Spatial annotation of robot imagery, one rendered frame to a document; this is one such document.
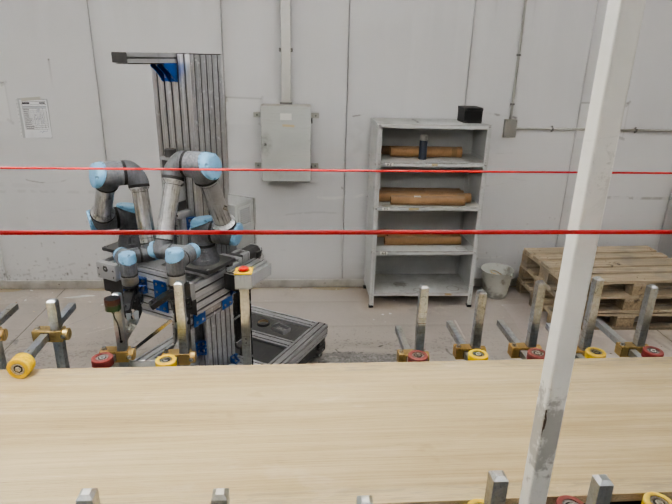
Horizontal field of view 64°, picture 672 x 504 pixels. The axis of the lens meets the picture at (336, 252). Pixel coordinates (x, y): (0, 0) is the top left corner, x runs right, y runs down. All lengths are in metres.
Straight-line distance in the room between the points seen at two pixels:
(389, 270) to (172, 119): 2.77
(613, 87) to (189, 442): 1.48
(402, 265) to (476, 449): 3.37
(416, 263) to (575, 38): 2.29
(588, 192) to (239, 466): 1.20
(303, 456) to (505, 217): 3.80
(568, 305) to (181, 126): 2.15
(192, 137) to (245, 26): 1.93
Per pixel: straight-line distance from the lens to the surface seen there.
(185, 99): 2.87
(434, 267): 5.12
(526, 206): 5.22
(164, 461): 1.78
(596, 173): 1.22
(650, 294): 2.69
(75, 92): 4.96
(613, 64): 1.20
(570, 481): 1.82
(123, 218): 3.05
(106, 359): 2.32
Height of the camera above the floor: 2.04
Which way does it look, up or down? 20 degrees down
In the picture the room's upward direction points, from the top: 1 degrees clockwise
